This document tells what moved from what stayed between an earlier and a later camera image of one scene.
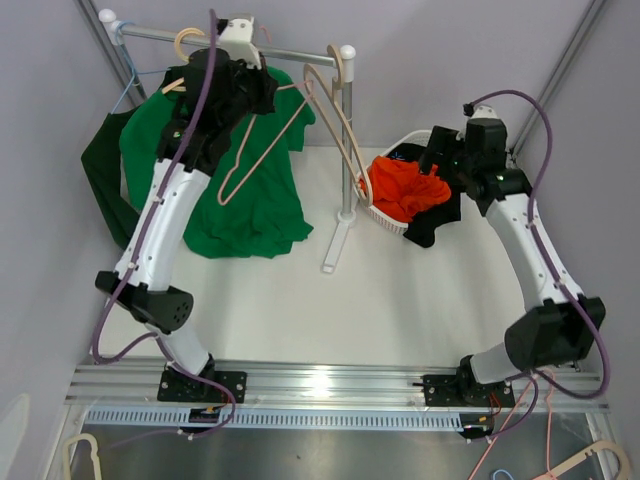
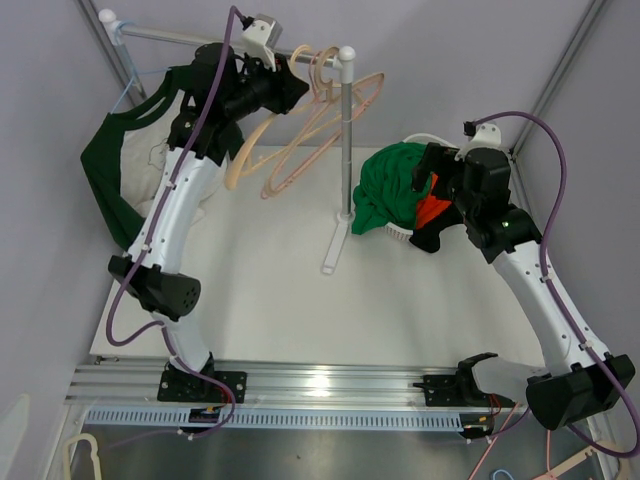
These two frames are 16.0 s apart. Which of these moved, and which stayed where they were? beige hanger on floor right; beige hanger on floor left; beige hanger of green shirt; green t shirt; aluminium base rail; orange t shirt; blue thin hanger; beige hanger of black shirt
Moved: beige hanger of green shirt; beige hanger of black shirt; green t shirt; orange t shirt
Stayed: aluminium base rail; beige hanger on floor left; beige hanger on floor right; blue thin hanger
